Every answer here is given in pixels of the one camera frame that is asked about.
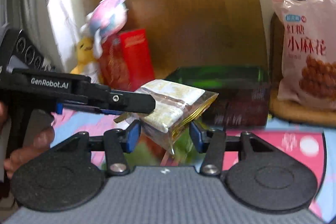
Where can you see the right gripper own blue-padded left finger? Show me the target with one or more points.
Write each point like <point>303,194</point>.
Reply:
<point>115,143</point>

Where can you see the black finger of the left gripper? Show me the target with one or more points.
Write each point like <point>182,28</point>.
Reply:
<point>116,102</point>

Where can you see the red snack box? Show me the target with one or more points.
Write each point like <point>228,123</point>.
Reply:
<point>125,62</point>

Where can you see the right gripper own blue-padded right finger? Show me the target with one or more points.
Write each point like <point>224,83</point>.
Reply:
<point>213,143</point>

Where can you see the yellow duck plush toy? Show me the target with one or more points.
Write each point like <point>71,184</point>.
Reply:
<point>87,64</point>

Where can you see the pink fried dough snack bag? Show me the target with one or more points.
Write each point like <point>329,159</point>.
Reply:
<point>308,55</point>

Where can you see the brown cardboard box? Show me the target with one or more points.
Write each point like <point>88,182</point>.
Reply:
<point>184,33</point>

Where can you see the grey curtain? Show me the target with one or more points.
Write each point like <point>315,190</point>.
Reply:
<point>37,23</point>

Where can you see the dark green-topped storage box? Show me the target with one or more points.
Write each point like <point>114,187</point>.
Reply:
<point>243,93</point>

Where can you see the clear bag of cream wafers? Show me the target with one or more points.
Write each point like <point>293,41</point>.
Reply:
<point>176,105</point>

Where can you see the person's left hand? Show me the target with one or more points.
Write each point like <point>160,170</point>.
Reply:
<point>39,139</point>

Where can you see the pink blue plush toy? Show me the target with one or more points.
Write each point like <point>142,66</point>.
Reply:
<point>107,19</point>

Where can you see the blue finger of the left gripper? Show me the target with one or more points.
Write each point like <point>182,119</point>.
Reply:
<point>86,108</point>

